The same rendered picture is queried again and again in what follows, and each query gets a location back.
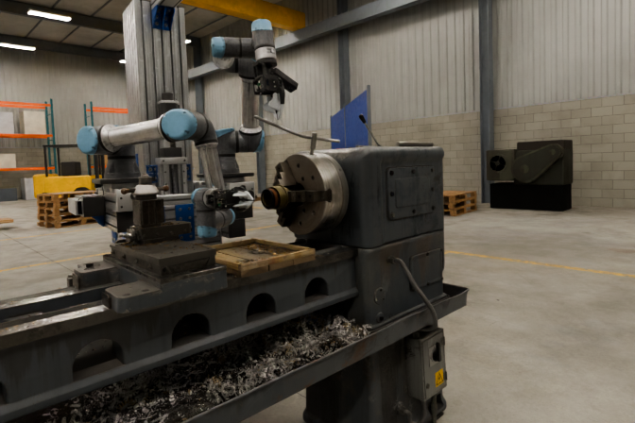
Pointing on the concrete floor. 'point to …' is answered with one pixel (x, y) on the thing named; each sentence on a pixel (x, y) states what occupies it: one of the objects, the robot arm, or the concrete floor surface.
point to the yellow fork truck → (42, 184)
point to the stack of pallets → (59, 210)
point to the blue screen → (350, 119)
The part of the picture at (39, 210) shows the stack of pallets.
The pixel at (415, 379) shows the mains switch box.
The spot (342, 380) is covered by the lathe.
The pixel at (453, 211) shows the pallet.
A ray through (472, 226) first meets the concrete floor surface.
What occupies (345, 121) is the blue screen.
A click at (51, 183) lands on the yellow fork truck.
